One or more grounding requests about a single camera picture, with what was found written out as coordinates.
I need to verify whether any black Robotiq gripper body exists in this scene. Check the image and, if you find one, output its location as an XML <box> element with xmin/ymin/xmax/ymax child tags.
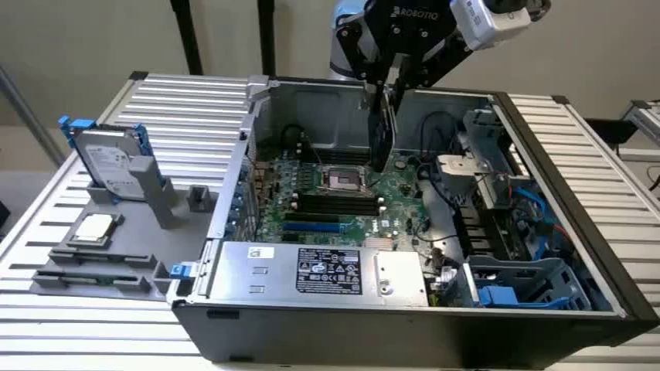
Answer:
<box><xmin>363</xmin><ymin>0</ymin><xmax>460</xmax><ymax>59</ymax></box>

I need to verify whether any black graphics card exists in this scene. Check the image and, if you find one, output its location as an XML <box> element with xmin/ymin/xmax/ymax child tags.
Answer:
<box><xmin>367</xmin><ymin>83</ymin><xmax>399</xmax><ymax>174</ymax></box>

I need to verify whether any black RAM slot bank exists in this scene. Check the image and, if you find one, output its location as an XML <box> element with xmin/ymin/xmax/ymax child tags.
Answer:
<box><xmin>297</xmin><ymin>192</ymin><xmax>381</xmax><ymax>218</ymax></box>
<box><xmin>303</xmin><ymin>147</ymin><xmax>373</xmax><ymax>164</ymax></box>

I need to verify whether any black expansion slot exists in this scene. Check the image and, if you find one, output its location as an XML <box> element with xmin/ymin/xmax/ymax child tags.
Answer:
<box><xmin>284</xmin><ymin>211</ymin><xmax>341</xmax><ymax>223</ymax></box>

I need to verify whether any blue expansion slot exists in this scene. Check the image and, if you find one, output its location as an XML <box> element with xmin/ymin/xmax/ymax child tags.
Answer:
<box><xmin>281</xmin><ymin>221</ymin><xmax>343</xmax><ymax>235</ymax></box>

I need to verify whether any black stand pole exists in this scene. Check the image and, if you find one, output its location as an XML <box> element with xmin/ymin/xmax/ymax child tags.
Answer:
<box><xmin>256</xmin><ymin>0</ymin><xmax>276</xmax><ymax>76</ymax></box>
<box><xmin>168</xmin><ymin>0</ymin><xmax>204</xmax><ymax>76</ymax></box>

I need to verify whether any grey metal drive cage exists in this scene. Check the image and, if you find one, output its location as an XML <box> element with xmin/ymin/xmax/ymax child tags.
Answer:
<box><xmin>435</xmin><ymin>109</ymin><xmax>533</xmax><ymax>210</ymax></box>

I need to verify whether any CPU socket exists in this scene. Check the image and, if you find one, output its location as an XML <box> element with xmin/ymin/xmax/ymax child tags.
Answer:
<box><xmin>317</xmin><ymin>163</ymin><xmax>373</xmax><ymax>193</ymax></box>

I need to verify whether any green motherboard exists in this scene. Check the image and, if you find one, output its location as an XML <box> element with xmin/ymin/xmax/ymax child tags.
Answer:
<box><xmin>251</xmin><ymin>149</ymin><xmax>432</xmax><ymax>249</ymax></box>

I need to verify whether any grey parts rack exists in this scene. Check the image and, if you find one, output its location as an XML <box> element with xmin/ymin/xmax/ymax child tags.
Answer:
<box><xmin>29</xmin><ymin>155</ymin><xmax>221</xmax><ymax>303</ymax></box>

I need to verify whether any silver power supply unit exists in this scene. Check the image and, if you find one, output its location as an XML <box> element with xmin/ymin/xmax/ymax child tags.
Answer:
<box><xmin>207</xmin><ymin>240</ymin><xmax>432</xmax><ymax>308</ymax></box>

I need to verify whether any grey disk bay cage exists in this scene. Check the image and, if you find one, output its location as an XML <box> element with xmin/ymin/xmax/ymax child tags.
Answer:
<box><xmin>461</xmin><ymin>254</ymin><xmax>595</xmax><ymax>311</ymax></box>

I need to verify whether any blue disk bay clip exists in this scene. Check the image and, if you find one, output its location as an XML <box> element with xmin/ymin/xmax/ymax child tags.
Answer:
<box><xmin>476</xmin><ymin>284</ymin><xmax>521</xmax><ymax>309</ymax></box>

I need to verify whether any blue case latch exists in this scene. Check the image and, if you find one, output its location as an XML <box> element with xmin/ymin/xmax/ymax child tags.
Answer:
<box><xmin>171</xmin><ymin>261</ymin><xmax>199</xmax><ymax>280</ymax></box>

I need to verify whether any silver CPU chip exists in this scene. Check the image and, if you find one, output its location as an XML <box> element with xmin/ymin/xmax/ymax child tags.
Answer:
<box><xmin>71</xmin><ymin>213</ymin><xmax>119</xmax><ymax>243</ymax></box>

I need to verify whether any black open PC case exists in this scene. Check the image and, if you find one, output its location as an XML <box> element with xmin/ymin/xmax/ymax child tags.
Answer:
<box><xmin>169</xmin><ymin>74</ymin><xmax>660</xmax><ymax>371</ymax></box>

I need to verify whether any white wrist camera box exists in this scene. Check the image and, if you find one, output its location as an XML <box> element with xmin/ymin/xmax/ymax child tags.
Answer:
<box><xmin>448</xmin><ymin>0</ymin><xmax>533</xmax><ymax>52</ymax></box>

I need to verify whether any black wire loop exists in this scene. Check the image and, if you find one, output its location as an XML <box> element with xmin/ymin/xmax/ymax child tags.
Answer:
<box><xmin>417</xmin><ymin>111</ymin><xmax>461</xmax><ymax>159</ymax></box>

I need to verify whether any blue data wire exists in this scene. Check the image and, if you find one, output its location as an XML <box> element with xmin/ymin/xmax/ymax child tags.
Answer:
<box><xmin>508</xmin><ymin>184</ymin><xmax>556</xmax><ymax>237</ymax></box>

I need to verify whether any hard disk with blue bracket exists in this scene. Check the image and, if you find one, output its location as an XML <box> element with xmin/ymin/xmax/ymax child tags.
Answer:
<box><xmin>57</xmin><ymin>115</ymin><xmax>157</xmax><ymax>203</ymax></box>

